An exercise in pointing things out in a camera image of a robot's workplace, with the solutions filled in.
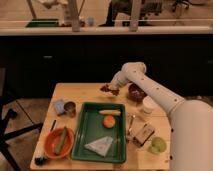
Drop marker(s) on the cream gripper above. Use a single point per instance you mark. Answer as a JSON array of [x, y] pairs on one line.
[[117, 82]]

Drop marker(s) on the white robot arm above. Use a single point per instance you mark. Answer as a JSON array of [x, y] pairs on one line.
[[191, 144]]

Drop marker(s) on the small metal cup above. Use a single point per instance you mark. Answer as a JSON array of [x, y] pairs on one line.
[[70, 109]]

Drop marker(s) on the green plastic cup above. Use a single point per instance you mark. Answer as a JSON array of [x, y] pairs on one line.
[[158, 145]]

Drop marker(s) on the dark red bowl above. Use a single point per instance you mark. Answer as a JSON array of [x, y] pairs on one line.
[[135, 93]]

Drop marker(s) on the metal spoon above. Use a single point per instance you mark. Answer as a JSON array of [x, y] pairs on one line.
[[129, 131]]

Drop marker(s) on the orange peach fruit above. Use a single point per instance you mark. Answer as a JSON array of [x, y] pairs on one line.
[[109, 121]]

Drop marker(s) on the green plastic tray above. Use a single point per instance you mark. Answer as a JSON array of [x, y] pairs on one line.
[[90, 128]]

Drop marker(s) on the wooden folding table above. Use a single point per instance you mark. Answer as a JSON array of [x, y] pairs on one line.
[[138, 159]]

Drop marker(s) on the black marker pen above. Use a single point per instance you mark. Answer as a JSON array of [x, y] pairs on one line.
[[53, 125]]

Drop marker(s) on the orange plastic bowl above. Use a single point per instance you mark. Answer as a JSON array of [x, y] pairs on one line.
[[52, 140]]

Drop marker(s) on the green cucumber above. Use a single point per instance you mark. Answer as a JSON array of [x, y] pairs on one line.
[[59, 146]]

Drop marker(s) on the green bin in background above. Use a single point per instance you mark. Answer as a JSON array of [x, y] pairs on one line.
[[43, 23]]

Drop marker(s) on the black and white brush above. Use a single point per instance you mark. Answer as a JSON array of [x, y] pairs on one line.
[[40, 158]]

